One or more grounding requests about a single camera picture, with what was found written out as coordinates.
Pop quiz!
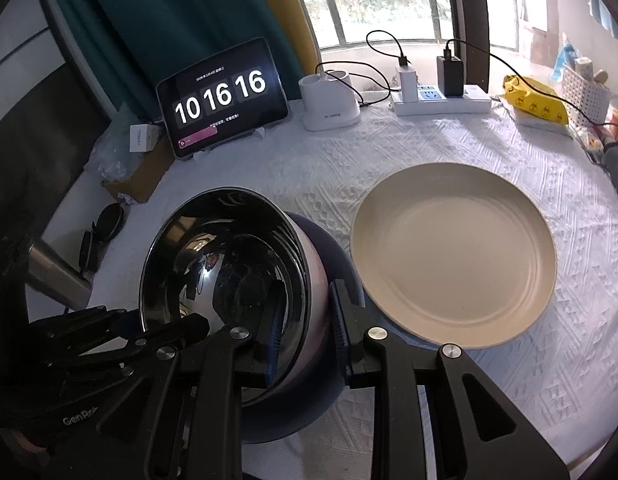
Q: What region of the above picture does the dark metal railing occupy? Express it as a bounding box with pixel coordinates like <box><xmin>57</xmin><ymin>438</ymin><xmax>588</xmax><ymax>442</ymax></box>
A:
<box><xmin>294</xmin><ymin>0</ymin><xmax>534</xmax><ymax>51</ymax></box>

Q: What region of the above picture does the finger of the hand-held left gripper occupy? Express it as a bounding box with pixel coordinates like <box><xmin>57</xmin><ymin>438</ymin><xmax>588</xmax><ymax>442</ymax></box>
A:
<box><xmin>32</xmin><ymin>309</ymin><xmax>129</xmax><ymax>348</ymax></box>
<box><xmin>112</xmin><ymin>313</ymin><xmax>211</xmax><ymax>376</ymax></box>

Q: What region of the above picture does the small white box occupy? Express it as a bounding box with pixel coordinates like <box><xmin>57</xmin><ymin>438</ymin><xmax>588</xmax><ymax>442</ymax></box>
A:
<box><xmin>129</xmin><ymin>122</ymin><xmax>160</xmax><ymax>153</ymax></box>

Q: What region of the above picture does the yellow curtain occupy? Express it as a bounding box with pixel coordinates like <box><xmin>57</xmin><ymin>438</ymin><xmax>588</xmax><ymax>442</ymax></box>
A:
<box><xmin>249</xmin><ymin>0</ymin><xmax>320</xmax><ymax>76</ymax></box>

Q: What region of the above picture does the hanging light blue towel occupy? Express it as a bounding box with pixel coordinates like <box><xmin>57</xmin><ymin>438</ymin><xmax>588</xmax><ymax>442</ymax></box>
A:
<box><xmin>586</xmin><ymin>0</ymin><xmax>614</xmax><ymax>38</ymax></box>

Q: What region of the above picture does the open cardboard box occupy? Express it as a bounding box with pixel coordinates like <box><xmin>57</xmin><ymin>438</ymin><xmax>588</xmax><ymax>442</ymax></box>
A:
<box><xmin>102</xmin><ymin>145</ymin><xmax>175</xmax><ymax>206</ymax></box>

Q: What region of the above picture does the stainless steel bottle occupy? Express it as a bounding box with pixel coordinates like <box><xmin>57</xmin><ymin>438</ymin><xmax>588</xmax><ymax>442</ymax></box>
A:
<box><xmin>26</xmin><ymin>240</ymin><xmax>92</xmax><ymax>311</ymax></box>

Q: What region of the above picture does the white tablet stand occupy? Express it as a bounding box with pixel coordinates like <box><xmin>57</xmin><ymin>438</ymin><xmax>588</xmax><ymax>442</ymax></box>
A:
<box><xmin>201</xmin><ymin>126</ymin><xmax>268</xmax><ymax>160</ymax></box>

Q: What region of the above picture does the black sliding door frame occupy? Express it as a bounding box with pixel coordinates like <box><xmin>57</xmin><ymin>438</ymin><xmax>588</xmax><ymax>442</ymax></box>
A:
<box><xmin>454</xmin><ymin>0</ymin><xmax>490</xmax><ymax>86</ymax></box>

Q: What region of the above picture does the yellow wipes packet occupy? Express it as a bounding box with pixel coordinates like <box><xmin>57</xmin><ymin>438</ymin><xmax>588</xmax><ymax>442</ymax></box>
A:
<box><xmin>504</xmin><ymin>74</ymin><xmax>570</xmax><ymax>126</ymax></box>

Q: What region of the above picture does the short black cable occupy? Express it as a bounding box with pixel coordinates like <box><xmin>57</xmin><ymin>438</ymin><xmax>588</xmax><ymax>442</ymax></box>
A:
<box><xmin>316</xmin><ymin>30</ymin><xmax>409</xmax><ymax>107</ymax></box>

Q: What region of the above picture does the white charger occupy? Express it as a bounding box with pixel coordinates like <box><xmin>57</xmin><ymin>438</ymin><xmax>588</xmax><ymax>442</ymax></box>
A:
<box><xmin>398</xmin><ymin>62</ymin><xmax>419</xmax><ymax>102</ymax></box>

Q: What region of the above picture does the dark blue curtain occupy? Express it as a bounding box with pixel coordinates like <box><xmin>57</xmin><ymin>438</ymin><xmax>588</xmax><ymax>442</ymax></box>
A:
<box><xmin>49</xmin><ymin>0</ymin><xmax>310</xmax><ymax>126</ymax></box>

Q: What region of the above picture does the tablet with clock display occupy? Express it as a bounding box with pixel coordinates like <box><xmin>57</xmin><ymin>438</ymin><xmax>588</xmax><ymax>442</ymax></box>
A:
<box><xmin>155</xmin><ymin>37</ymin><xmax>290</xmax><ymax>161</ymax></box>

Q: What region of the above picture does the black charger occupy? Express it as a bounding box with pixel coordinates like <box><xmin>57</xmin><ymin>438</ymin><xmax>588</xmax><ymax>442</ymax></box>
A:
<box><xmin>436</xmin><ymin>55</ymin><xmax>464</xmax><ymax>97</ymax></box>

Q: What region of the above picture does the steel bowl pink outside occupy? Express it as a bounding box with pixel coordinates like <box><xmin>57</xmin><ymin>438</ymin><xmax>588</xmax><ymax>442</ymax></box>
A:
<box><xmin>138</xmin><ymin>187</ymin><xmax>332</xmax><ymax>408</ymax></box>

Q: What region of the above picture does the large blue plastic bowl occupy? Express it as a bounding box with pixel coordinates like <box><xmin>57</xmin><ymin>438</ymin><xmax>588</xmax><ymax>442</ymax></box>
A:
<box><xmin>239</xmin><ymin>211</ymin><xmax>366</xmax><ymax>438</ymax></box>

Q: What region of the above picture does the pile of small packets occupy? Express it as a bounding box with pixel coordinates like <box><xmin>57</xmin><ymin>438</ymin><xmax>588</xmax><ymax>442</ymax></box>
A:
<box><xmin>579</xmin><ymin>110</ymin><xmax>618</xmax><ymax>152</ymax></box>

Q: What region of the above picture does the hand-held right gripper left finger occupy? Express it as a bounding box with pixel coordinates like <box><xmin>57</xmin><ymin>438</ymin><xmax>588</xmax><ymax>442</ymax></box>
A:
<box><xmin>64</xmin><ymin>280</ymin><xmax>290</xmax><ymax>480</ymax></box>

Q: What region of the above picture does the beige plate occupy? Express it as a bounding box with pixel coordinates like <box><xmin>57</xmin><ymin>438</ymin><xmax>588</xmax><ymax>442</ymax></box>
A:
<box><xmin>350</xmin><ymin>162</ymin><xmax>558</xmax><ymax>351</ymax></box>

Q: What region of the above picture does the blue plastic bag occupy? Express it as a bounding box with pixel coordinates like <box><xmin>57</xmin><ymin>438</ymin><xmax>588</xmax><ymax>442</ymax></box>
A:
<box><xmin>551</xmin><ymin>35</ymin><xmax>578</xmax><ymax>81</ymax></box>

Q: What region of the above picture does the white perforated basket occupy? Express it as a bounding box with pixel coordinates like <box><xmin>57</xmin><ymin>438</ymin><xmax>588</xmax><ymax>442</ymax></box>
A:
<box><xmin>560</xmin><ymin>65</ymin><xmax>612</xmax><ymax>123</ymax></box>

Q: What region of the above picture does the white power strip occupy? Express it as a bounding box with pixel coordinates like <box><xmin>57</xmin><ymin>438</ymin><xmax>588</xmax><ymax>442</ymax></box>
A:
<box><xmin>391</xmin><ymin>85</ymin><xmax>492</xmax><ymax>116</ymax></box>

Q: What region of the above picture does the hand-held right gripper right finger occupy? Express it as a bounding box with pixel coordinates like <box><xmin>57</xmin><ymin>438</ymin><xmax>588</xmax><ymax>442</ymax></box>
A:
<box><xmin>328</xmin><ymin>280</ymin><xmax>572</xmax><ymax>480</ymax></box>

